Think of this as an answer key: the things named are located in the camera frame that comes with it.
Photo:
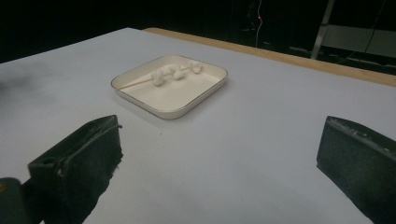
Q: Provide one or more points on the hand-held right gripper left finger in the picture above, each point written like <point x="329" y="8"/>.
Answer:
<point x="77" y="168"/>

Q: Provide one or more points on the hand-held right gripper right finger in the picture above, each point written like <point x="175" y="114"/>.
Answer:
<point x="361" y="165"/>

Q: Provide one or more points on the white marshmallow piece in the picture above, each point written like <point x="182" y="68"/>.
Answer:
<point x="178" y="74"/>
<point x="196" y="66"/>
<point x="171" y="67"/>
<point x="157" y="77"/>

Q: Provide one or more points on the cream square tray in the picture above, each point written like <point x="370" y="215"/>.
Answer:
<point x="174" y="95"/>

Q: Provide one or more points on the grey metal stand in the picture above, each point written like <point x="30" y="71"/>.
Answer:
<point x="351" y="39"/>

